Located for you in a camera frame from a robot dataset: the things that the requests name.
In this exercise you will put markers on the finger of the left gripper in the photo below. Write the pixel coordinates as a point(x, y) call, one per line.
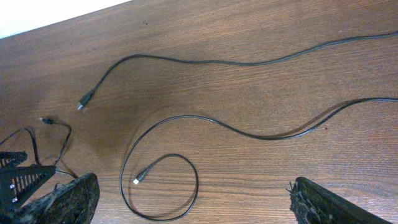
point(19, 183)
point(12, 159)

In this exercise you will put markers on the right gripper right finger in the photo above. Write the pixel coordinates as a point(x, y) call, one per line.
point(313, 204)

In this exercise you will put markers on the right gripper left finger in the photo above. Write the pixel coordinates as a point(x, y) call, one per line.
point(74, 202)

